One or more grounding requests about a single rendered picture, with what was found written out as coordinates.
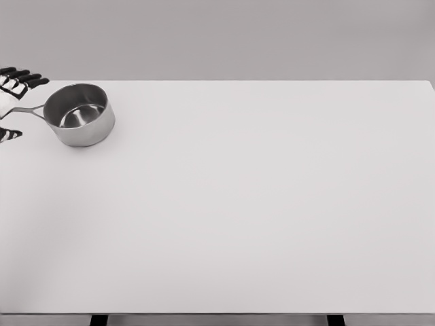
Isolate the steel pot with handle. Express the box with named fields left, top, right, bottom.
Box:
left=1, top=83, right=116, bottom=148

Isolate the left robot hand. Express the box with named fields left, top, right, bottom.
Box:
left=0, top=66, right=50, bottom=145

